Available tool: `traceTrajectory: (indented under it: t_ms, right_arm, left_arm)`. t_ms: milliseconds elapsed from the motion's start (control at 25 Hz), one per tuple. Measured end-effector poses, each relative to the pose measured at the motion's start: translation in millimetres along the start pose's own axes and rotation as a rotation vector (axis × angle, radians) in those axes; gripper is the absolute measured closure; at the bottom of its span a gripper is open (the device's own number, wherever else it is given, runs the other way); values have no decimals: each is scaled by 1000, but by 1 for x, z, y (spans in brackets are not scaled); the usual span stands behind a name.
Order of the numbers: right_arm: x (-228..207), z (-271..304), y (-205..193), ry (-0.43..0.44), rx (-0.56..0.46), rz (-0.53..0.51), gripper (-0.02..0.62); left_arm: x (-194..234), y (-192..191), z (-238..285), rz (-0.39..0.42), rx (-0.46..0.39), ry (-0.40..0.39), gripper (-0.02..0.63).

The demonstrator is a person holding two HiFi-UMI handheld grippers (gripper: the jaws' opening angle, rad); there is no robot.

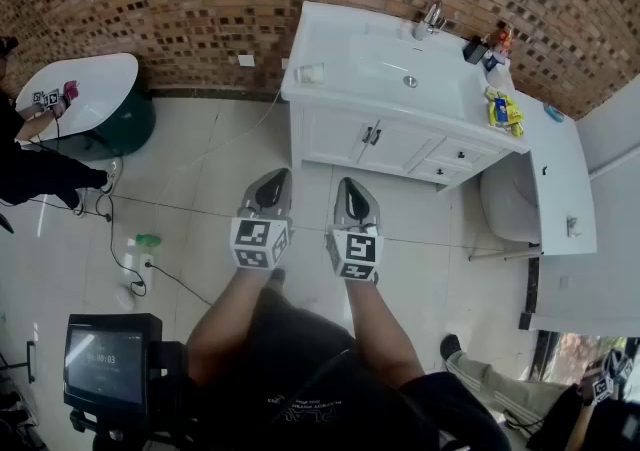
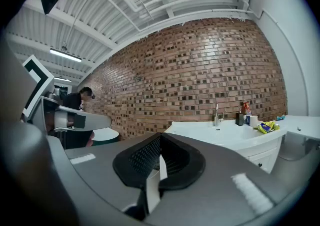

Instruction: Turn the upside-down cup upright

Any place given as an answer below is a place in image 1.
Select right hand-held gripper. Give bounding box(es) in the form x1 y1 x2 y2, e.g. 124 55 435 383
325 176 386 285

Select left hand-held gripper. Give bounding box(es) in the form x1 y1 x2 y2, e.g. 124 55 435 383
229 167 295 272

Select translucent white cup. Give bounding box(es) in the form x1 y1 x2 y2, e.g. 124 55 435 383
293 63 326 86

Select person's left forearm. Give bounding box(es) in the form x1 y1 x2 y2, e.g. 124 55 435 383
186 266 282 388

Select person's right forearm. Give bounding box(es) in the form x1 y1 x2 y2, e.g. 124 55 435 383
343 277 427 389

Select green capped bottle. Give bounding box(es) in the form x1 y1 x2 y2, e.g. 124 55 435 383
134 233 163 261

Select white power strip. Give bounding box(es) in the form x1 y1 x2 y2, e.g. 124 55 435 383
117 251 157 311

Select person's black clothing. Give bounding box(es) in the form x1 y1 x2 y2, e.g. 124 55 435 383
187 287 512 451

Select white sink vanity cabinet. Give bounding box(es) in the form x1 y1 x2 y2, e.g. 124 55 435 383
280 0 531 194

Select grey toilet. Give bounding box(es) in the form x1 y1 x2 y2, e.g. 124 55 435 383
479 152 542 246

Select yellow packets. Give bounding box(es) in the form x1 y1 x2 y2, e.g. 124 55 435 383
484 86 527 139

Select white and green bathtub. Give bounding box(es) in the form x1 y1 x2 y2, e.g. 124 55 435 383
14 52 157 163

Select white side counter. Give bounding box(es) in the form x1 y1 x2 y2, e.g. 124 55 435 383
513 88 599 258

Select white round container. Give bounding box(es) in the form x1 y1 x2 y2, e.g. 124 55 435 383
486 63 512 89

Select black box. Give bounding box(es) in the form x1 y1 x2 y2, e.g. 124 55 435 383
461 35 490 65

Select chrome faucet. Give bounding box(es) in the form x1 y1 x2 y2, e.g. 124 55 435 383
411 0 448 42

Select black cable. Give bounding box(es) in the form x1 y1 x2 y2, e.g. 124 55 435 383
27 178 214 308

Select black camera monitor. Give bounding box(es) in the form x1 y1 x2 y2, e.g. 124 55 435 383
62 312 165 421

